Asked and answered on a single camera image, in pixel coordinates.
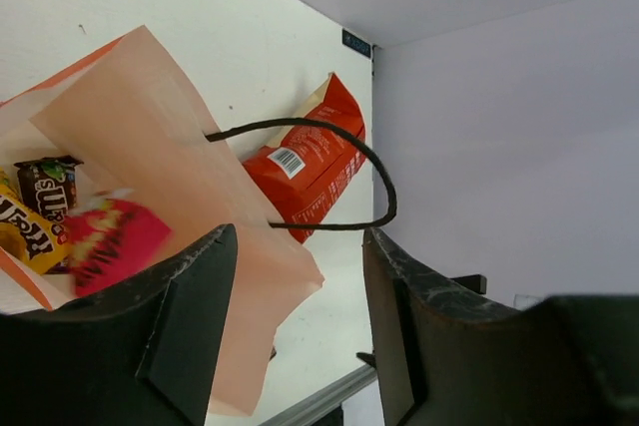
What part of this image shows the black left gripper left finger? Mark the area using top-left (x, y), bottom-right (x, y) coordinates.
top-left (1, 224), bottom-right (238, 425)

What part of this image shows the brown M&M's candy bag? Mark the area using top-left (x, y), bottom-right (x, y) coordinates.
top-left (14, 156), bottom-right (81, 223)

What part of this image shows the large red chips bag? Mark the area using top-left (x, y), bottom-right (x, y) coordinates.
top-left (243, 73), bottom-right (365, 224)

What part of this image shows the red pink snack packet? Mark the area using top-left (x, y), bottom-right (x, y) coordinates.
top-left (64, 189), bottom-right (172, 297)

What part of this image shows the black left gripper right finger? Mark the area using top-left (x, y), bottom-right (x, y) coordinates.
top-left (362, 229), bottom-right (638, 425)

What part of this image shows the orange paper bag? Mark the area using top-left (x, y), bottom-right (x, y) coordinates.
top-left (1, 26), bottom-right (323, 416)

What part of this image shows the aluminium table edge rail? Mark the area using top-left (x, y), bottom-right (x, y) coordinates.
top-left (261, 365), bottom-right (376, 426)

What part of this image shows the blue label plate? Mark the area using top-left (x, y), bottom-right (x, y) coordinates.
top-left (341, 29), bottom-right (373, 59)

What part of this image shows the yellow M&M's candy bag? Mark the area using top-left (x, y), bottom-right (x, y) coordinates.
top-left (1, 170), bottom-right (69, 274)

